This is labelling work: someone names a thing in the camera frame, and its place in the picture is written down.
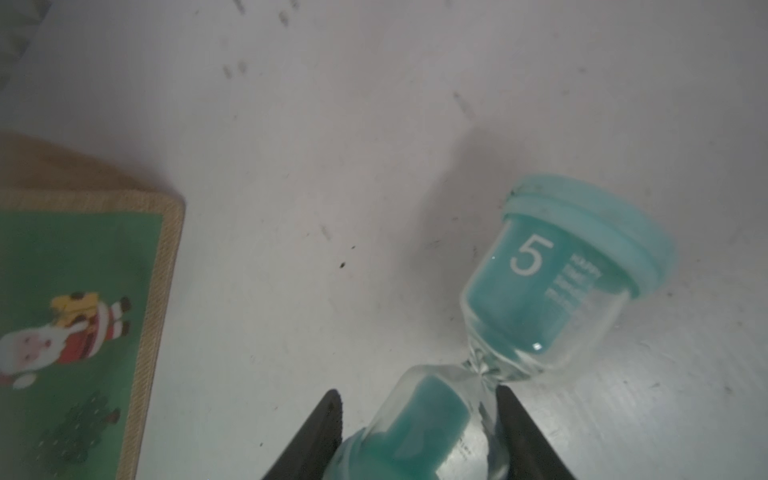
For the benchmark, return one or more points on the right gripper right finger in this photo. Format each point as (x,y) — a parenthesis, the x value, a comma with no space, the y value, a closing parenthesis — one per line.
(530,455)

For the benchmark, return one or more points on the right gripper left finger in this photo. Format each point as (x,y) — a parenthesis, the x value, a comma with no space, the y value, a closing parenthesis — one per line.
(314,445)

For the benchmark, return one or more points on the green hourglass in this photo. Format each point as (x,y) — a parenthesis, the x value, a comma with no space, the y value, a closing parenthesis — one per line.
(569,258)

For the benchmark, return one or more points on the green canvas Christmas bag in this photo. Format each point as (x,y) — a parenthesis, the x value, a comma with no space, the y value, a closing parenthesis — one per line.
(87,260)

